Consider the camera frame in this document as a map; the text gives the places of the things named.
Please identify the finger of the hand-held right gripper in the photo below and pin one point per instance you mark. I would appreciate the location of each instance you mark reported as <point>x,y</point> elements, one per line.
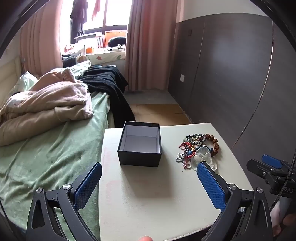
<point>271,161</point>
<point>256,168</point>

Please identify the light green printed quilt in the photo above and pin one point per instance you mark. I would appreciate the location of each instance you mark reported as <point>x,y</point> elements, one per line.
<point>79,69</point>

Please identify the black knit garment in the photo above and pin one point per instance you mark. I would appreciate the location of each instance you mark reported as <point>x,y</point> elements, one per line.
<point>106,85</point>

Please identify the printed window seat cushion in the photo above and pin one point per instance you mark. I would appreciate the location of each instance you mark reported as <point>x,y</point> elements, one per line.
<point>108,55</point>

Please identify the clear plastic bag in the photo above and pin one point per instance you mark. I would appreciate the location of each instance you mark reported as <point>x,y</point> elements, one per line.
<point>203,153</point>

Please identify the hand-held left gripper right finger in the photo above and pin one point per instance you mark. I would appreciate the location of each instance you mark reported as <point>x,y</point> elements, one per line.
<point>211,183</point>

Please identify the white wall socket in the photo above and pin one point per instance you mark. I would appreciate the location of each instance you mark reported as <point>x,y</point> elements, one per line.
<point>182,78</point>

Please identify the person's right hand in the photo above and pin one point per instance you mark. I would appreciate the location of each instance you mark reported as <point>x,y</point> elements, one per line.
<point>289,220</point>

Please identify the black rounded bag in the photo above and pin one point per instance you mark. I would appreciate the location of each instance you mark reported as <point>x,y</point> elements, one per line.
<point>116,41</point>

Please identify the white pillow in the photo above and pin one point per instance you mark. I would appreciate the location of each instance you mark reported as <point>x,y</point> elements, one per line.
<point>25,81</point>

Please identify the person's left hand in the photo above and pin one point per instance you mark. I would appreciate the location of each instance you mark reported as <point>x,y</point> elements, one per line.
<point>145,239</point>

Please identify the small orange box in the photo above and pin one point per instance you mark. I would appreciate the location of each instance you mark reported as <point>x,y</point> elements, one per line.
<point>89,50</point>

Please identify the hanging dark clothes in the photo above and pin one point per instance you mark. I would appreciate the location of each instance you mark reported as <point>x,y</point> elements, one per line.
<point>78,20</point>

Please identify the flat cardboard sheet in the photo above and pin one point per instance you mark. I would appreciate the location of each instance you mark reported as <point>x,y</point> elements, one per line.
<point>159,115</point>

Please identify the green bed sheet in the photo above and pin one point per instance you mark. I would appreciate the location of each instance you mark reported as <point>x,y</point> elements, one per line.
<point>46,162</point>

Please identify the black cardboard box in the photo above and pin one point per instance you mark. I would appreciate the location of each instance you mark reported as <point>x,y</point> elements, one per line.
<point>138,160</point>

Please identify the orange board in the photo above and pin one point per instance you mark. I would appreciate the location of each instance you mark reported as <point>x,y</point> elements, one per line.
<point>115,36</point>

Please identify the beige padded headboard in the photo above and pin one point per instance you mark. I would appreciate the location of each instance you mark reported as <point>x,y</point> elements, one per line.
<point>9,74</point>

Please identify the hanging pink garment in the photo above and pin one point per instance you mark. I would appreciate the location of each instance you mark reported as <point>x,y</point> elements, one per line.
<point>96,9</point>

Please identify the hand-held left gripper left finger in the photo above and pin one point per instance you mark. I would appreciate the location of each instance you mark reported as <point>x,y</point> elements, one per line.
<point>87,185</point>

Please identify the beige blanket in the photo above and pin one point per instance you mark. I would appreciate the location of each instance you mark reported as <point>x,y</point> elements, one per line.
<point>27,126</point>

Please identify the pink fleece blanket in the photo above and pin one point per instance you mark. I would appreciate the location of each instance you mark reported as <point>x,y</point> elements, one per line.
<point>57,92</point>

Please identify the pink curtain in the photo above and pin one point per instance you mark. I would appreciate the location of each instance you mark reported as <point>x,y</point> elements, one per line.
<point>150,46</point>
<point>41,41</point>

